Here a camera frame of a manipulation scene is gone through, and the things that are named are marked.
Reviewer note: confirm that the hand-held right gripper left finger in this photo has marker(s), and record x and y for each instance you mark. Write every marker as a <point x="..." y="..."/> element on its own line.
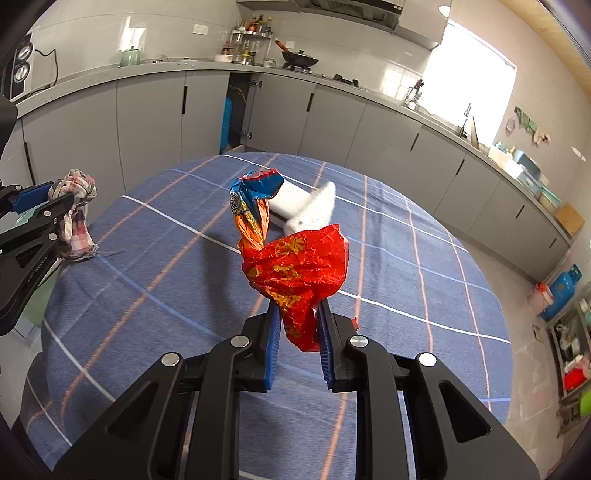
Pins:
<point x="273" y="350"/>

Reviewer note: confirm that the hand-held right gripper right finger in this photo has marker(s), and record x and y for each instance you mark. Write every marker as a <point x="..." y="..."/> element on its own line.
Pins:
<point x="325" y="355"/>

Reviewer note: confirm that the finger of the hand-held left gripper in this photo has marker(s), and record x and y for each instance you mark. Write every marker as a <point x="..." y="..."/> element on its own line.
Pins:
<point x="32" y="197"/>
<point x="46" y="221"/>

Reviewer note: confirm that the plaid cloth rag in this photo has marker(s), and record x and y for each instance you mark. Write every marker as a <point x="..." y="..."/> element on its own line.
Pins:
<point x="76" y="230"/>

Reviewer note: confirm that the red foil wrapper gold print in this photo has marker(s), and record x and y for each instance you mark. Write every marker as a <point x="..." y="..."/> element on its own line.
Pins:
<point x="300" y="263"/>

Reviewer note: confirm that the orange blue foil wrapper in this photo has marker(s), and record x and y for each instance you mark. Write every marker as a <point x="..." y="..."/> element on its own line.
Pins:
<point x="251" y="217"/>

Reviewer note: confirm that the microwave oven with dials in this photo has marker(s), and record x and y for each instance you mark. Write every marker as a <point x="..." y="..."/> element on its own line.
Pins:
<point x="21" y="69"/>

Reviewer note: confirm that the blue plaid tablecloth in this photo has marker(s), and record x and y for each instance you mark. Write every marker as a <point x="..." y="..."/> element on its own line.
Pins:
<point x="161" y="277"/>

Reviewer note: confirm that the green kettle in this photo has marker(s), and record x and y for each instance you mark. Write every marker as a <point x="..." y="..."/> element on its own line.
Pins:
<point x="130" y="57"/>

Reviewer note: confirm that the grey kitchen counter cabinets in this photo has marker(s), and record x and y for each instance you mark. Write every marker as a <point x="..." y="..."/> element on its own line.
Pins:
<point x="152" y="120"/>

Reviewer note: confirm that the white paper cup blue band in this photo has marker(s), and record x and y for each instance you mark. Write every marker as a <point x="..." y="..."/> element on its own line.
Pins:
<point x="295" y="203"/>

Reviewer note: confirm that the blue gas cylinder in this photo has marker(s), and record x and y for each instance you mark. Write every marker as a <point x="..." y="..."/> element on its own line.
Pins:
<point x="561" y="293"/>
<point x="227" y="124"/>

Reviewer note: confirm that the white bucket red lid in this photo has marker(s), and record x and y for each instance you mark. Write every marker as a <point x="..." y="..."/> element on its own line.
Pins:
<point x="540" y="297"/>

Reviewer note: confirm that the white bowl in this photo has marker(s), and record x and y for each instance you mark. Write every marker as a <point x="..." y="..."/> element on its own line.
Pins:
<point x="224" y="58"/>

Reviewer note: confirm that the metal storage rack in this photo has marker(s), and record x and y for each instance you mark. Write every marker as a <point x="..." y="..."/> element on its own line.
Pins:
<point x="554" y="341"/>

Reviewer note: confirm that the spice rack with bottles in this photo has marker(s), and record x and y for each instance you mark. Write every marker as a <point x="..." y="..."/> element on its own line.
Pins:
<point x="247" y="46"/>

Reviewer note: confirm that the red plastic basin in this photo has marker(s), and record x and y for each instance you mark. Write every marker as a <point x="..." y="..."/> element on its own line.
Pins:
<point x="576" y="381"/>

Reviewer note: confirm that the white plastic basin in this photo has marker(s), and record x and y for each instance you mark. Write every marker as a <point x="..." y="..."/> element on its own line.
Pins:
<point x="501" y="156"/>

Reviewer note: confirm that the grey leaning board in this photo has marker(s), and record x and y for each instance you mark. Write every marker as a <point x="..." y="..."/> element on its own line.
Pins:
<point x="474" y="131"/>

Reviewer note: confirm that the metal utensil rack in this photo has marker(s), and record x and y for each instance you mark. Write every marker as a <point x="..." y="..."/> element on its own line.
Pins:
<point x="413" y="97"/>

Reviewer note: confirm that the green plastic basin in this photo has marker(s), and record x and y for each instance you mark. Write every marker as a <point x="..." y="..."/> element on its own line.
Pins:
<point x="549" y="198"/>

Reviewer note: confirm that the black kitchen faucet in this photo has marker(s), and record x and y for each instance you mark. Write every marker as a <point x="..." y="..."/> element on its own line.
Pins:
<point x="465" y="120"/>

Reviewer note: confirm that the gas stove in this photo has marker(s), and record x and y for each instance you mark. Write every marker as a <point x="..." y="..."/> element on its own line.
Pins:
<point x="339" y="77"/>

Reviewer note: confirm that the blue dish basket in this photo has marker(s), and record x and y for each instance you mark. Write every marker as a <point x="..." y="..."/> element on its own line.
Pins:
<point x="526" y="162"/>

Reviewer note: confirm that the wooden cutting board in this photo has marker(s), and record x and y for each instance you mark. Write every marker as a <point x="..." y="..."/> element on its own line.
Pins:
<point x="569" y="219"/>

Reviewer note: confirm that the black wok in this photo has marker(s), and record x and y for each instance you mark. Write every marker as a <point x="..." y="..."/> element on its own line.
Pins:
<point x="300" y="59"/>

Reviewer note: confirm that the window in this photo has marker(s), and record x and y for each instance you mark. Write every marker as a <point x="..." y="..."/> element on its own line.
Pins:
<point x="466" y="87"/>

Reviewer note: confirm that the hanging kitchen cloths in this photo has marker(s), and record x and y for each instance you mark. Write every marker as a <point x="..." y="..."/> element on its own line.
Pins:
<point x="531" y="124"/>

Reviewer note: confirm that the range hood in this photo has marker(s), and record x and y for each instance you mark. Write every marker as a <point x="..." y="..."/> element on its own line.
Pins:
<point x="369" y="14"/>

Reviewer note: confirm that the grey upper cabinets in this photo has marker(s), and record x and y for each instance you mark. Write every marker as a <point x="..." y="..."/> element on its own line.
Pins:
<point x="425" y="23"/>

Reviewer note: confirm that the white wall socket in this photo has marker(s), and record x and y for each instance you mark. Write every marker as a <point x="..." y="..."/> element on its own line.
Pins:
<point x="201" y="28"/>

